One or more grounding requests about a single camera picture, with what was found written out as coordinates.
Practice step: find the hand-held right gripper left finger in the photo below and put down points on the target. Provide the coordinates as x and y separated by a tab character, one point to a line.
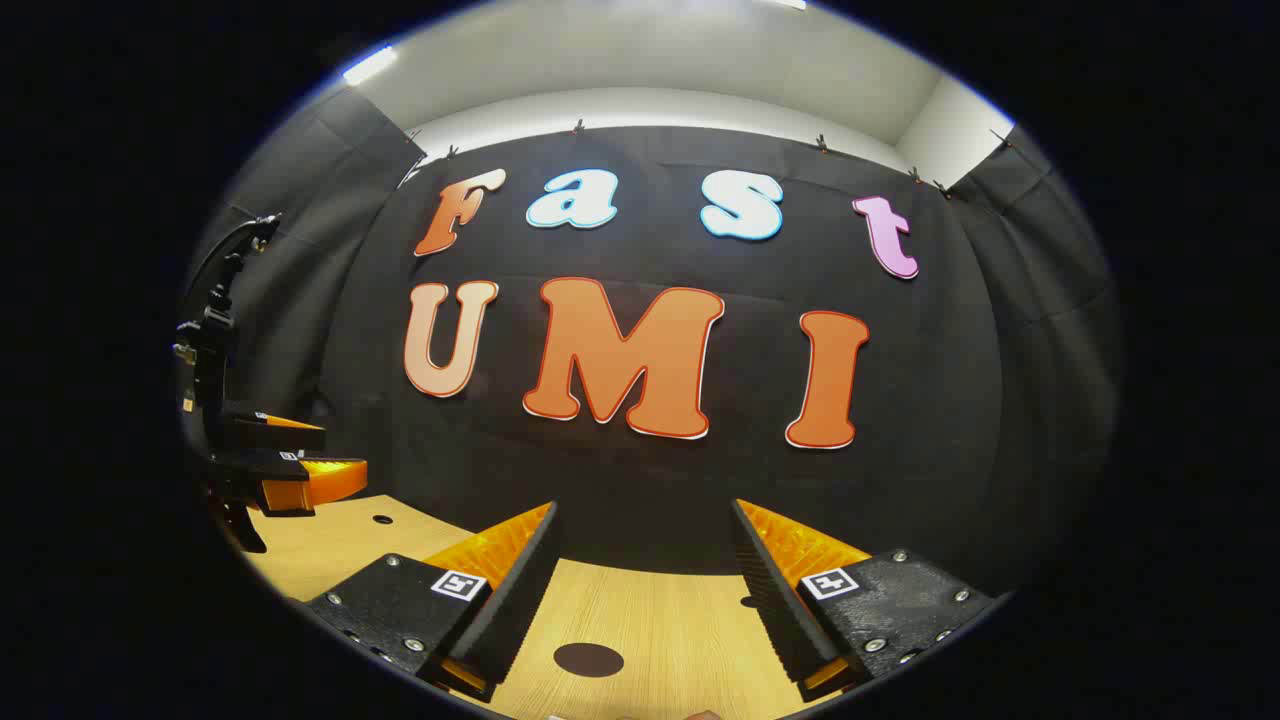
520	600

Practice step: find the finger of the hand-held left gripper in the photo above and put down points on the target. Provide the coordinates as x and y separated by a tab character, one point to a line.
320	482
275	435

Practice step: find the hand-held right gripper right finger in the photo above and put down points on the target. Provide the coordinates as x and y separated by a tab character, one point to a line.
775	600

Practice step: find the dark brown round coaster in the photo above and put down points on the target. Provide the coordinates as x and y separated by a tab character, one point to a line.
588	659

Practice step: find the wooden desktop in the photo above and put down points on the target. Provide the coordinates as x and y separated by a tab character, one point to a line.
660	620

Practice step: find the black backdrop cloth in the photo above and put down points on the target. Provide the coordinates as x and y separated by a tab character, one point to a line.
660	500

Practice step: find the ceiling light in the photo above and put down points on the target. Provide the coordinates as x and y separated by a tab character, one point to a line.
369	65

